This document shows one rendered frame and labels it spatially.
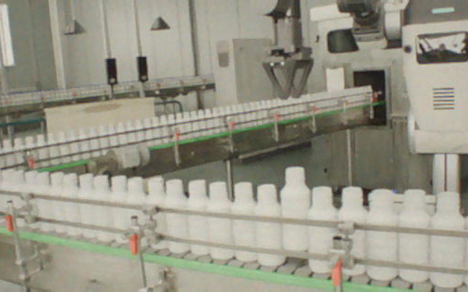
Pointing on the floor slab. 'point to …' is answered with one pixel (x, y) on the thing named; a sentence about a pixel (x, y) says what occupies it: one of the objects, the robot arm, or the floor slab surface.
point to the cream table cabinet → (109, 113)
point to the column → (60, 43)
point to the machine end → (389, 129)
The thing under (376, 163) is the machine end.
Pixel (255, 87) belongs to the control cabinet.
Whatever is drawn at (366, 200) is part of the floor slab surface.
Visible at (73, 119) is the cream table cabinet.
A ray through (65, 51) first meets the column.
